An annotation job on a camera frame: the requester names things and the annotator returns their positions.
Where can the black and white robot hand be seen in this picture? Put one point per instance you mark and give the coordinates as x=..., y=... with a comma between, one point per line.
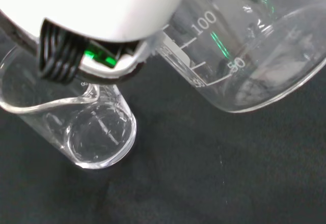
x=96, y=7

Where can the small clear glass beaker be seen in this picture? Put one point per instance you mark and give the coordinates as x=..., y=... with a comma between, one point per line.
x=96, y=129

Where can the black bench cloth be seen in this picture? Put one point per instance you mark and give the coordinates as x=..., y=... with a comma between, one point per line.
x=203, y=170

